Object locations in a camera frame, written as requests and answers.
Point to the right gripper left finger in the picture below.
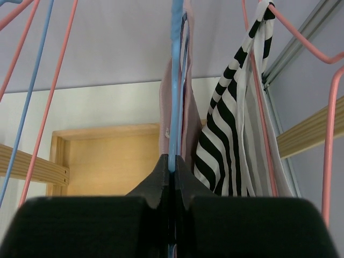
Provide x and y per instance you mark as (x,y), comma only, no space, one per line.
(134,225)

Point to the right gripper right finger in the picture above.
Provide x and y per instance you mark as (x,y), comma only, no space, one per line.
(213,226)

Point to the black white striped tank top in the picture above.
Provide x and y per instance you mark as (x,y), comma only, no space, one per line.
(237,152)

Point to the pink tank top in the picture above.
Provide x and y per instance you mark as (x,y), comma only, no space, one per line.
(191,123)

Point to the blue wire hanger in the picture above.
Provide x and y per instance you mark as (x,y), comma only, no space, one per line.
(179,54)
(27,101)

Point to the wooden clothes rack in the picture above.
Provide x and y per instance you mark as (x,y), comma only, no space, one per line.
(108,160)

